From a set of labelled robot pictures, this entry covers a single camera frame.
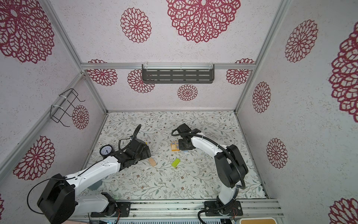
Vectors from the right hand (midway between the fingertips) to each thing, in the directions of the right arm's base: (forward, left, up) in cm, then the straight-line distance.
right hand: (183, 144), depth 91 cm
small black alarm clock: (-5, +52, -3) cm, 52 cm away
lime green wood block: (-10, +5, -7) cm, 13 cm away
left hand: (-8, +24, +1) cm, 26 cm away
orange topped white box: (-40, -36, -3) cm, 54 cm away
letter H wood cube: (+3, +6, -5) cm, 8 cm away
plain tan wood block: (-10, +20, -6) cm, 23 cm away
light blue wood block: (-1, -1, -7) cm, 7 cm away
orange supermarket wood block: (-1, +6, -7) cm, 9 cm away
